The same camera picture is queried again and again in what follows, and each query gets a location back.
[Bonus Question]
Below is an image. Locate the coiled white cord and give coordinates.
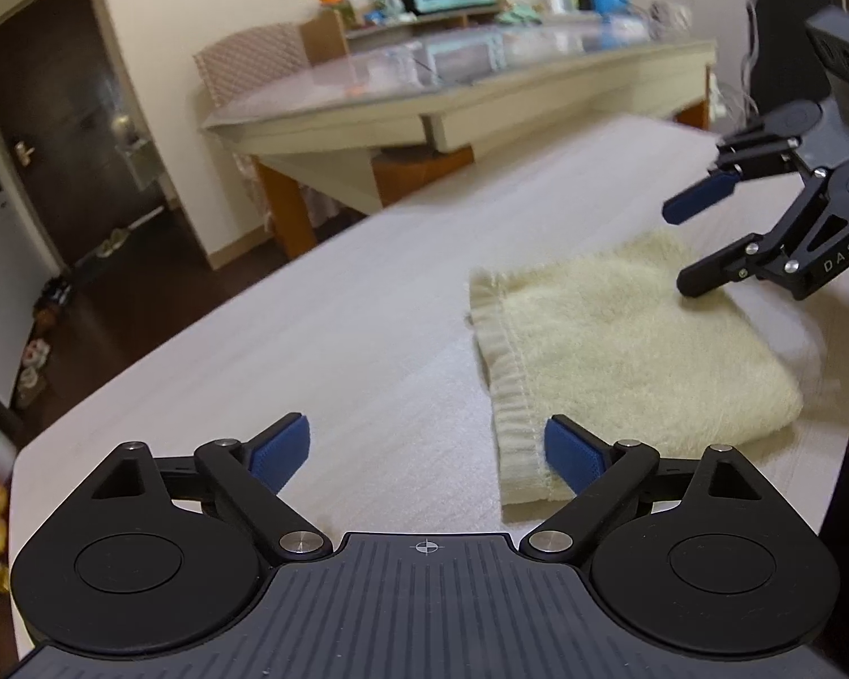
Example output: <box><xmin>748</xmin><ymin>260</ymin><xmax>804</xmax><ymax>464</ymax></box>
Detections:
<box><xmin>647</xmin><ymin>1</ymin><xmax>691</xmax><ymax>33</ymax></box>

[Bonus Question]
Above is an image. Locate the dark wooden door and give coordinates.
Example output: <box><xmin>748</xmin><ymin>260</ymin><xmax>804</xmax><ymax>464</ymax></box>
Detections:
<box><xmin>0</xmin><ymin>0</ymin><xmax>178</xmax><ymax>266</ymax></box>

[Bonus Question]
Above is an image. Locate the black appliance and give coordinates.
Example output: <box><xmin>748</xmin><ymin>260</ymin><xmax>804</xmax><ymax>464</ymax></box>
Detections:
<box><xmin>746</xmin><ymin>0</ymin><xmax>849</xmax><ymax>135</ymax></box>

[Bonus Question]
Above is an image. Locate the beige glass-topped dining table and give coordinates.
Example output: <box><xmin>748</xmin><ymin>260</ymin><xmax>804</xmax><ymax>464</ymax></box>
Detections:
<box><xmin>199</xmin><ymin>35</ymin><xmax>719</xmax><ymax>259</ymax></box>

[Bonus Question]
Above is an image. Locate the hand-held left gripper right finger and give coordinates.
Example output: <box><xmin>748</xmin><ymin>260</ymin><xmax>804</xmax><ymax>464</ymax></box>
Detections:
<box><xmin>520</xmin><ymin>414</ymin><xmax>769</xmax><ymax>567</ymax></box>

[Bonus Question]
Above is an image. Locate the metal box on door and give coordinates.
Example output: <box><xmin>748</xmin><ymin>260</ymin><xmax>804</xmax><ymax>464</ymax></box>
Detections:
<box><xmin>117</xmin><ymin>134</ymin><xmax>167</xmax><ymax>188</ymax></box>

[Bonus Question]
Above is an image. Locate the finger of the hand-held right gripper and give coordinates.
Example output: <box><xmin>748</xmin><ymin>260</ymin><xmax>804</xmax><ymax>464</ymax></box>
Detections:
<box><xmin>661</xmin><ymin>100</ymin><xmax>825</xmax><ymax>226</ymax></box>
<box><xmin>677</xmin><ymin>164</ymin><xmax>849</xmax><ymax>302</ymax></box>

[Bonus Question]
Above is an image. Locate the checkered fabric chair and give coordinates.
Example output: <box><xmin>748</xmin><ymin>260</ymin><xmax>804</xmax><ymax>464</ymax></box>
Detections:
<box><xmin>192</xmin><ymin>23</ymin><xmax>312</xmax><ymax>227</ymax></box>

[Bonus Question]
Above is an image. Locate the white and grey cabinet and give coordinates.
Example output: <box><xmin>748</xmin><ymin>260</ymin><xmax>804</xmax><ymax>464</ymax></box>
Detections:
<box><xmin>0</xmin><ymin>191</ymin><xmax>65</xmax><ymax>407</ymax></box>

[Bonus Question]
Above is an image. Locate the cream terry towel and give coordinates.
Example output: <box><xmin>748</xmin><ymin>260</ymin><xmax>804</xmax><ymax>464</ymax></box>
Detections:
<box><xmin>465</xmin><ymin>230</ymin><xmax>804</xmax><ymax>506</ymax></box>

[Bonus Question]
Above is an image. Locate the white power cable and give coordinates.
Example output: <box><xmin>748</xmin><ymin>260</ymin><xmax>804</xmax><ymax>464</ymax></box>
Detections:
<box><xmin>722</xmin><ymin>0</ymin><xmax>766</xmax><ymax>135</ymax></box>

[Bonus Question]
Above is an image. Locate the brown wooden stool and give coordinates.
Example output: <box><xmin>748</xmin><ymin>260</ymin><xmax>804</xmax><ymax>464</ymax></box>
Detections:
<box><xmin>371</xmin><ymin>145</ymin><xmax>475</xmax><ymax>209</ymax></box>

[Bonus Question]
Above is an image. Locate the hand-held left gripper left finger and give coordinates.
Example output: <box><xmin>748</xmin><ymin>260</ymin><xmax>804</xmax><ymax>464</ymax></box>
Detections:
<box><xmin>88</xmin><ymin>412</ymin><xmax>333</xmax><ymax>567</ymax></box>

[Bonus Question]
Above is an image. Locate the wooden desktop shelf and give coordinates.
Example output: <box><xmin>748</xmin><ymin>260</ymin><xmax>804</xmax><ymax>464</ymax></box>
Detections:
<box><xmin>301</xmin><ymin>3</ymin><xmax>511</xmax><ymax>65</ymax></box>

